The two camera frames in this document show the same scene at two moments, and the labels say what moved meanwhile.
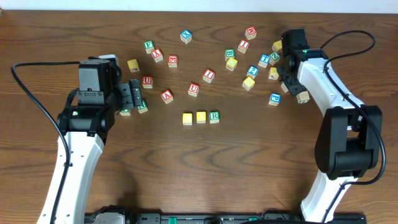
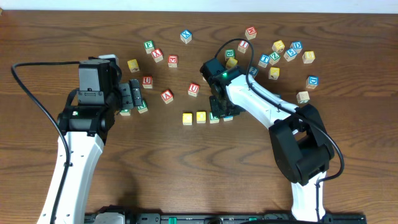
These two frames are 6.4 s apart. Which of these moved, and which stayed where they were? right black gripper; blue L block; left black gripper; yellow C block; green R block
Moved: right black gripper; blue L block
Stayed: yellow C block; green R block; left black gripper
